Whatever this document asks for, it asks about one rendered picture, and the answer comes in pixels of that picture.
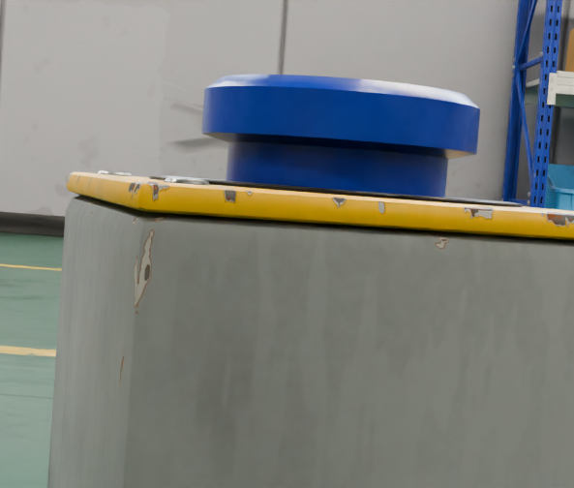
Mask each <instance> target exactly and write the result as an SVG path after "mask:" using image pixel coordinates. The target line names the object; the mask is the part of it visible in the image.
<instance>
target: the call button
mask: <svg viewBox="0 0 574 488"><path fill-rule="evenodd" d="M479 119H480V108H479V107H478V106H477V105H476V104H474V103H473V102H472V101H471V100H470V99H469V98H468V97H467V96H466V95H464V94H462V93H459V92H455V91H450V90H445V89H440V88H435V87H429V86H422V85H414V84H406V83H399V82H390V81H380V80H369V79H359V78H346V77H332V76H297V75H234V76H223V77H221V78H220V79H218V80H217V81H215V82H214V83H212V84H211V85H209V86H208V87H207V88H205V90H204V102H203V115H202V129H201V133H202V134H204V135H207V136H210V137H214V138H217V139H220V140H223V141H226V142H228V150H227V175H226V180H227V181H239V182H251V183H262V184H275V185H287V186H299V187H312V188H324V189H337V190H350V191H362V192H376V193H388V194H401V195H415V196H428V197H443V198H445V189H446V177H447V166H448V159H453V158H459V157H465V156H470V155H475V154H477V142H478V131H479Z"/></svg>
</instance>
